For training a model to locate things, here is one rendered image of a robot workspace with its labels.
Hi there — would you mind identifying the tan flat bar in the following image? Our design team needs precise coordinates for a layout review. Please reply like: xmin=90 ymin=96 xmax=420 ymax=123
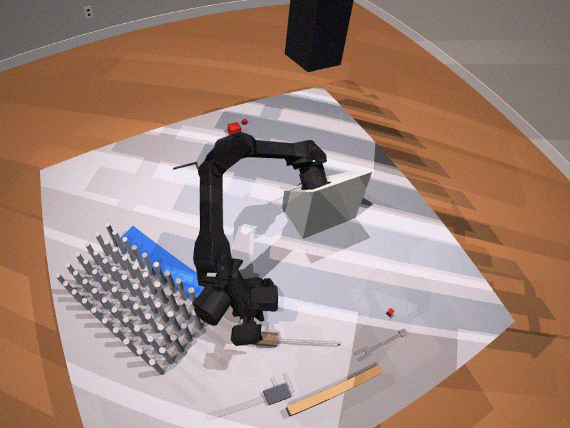
xmin=286 ymin=364 xmax=383 ymax=416

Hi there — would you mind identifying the blue tape strip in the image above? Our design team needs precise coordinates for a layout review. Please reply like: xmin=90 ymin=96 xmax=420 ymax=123
xmin=121 ymin=226 xmax=204 ymax=300

